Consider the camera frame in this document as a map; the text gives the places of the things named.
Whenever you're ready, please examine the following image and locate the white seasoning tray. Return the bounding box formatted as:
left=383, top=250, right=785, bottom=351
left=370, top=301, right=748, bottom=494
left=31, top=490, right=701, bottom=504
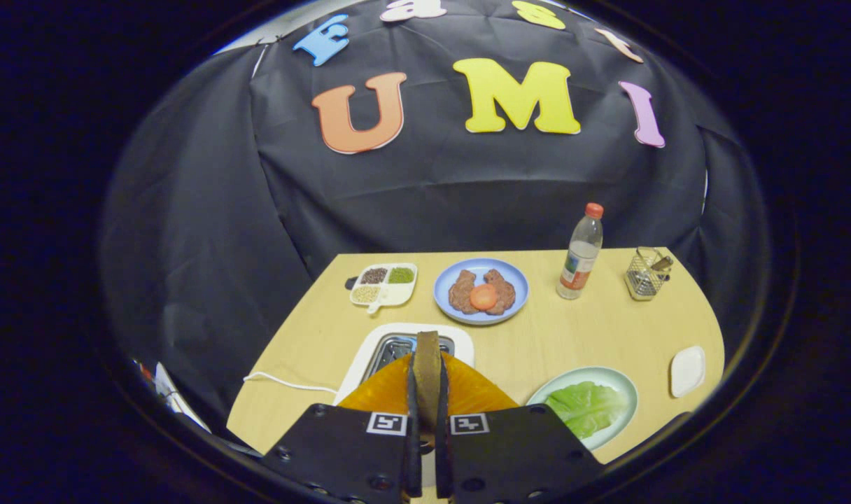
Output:
left=344, top=262, right=419, bottom=314

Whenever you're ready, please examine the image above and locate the brown toast slice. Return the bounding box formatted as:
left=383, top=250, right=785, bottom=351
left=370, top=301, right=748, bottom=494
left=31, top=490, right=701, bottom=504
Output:
left=412, top=331, right=443, bottom=435

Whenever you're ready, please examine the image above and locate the blue plate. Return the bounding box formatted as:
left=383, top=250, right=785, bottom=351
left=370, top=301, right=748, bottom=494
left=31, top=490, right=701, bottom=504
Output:
left=433, top=258, right=530, bottom=326

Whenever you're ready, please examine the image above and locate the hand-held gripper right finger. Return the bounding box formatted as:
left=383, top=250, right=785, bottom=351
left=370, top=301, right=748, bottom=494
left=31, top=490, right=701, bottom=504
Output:
left=436, top=352, right=605, bottom=504

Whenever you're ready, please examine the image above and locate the metal wire basket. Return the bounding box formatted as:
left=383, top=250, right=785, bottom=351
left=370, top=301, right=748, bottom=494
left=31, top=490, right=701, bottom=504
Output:
left=625, top=246, right=675, bottom=302

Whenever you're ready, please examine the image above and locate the green lettuce leaf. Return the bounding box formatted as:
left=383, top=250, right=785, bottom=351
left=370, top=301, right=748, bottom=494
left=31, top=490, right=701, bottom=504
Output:
left=544, top=381, right=629, bottom=440

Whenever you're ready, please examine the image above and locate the white flat panel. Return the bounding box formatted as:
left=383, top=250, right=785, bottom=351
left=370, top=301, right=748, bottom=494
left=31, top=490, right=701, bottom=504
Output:
left=133, top=358, right=213, bottom=435

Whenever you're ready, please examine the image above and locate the brown meat patty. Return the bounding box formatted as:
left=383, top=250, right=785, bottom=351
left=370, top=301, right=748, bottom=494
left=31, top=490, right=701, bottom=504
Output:
left=448, top=269, right=479, bottom=314
left=483, top=269, right=516, bottom=316

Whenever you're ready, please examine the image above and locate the black backdrop cloth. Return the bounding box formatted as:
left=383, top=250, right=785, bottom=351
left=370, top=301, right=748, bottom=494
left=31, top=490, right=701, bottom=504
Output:
left=100, top=0, right=769, bottom=449

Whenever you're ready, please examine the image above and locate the small white square plate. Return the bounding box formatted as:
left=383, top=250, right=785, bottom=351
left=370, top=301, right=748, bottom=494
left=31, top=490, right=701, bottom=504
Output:
left=670, top=346, right=707, bottom=399

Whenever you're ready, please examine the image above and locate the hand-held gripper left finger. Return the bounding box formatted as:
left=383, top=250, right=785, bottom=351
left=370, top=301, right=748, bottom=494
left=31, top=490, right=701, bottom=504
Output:
left=261, top=352, right=423, bottom=504

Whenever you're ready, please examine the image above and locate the clear water bottle red cap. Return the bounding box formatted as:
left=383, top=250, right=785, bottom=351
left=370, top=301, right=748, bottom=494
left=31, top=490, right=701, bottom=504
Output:
left=556, top=202, right=605, bottom=300

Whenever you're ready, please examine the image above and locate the white toaster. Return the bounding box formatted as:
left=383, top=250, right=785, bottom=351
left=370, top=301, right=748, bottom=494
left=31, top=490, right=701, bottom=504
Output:
left=333, top=323, right=475, bottom=405

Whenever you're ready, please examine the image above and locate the light green plate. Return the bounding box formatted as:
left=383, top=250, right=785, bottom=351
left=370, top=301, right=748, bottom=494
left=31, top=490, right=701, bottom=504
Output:
left=526, top=366, right=639, bottom=451

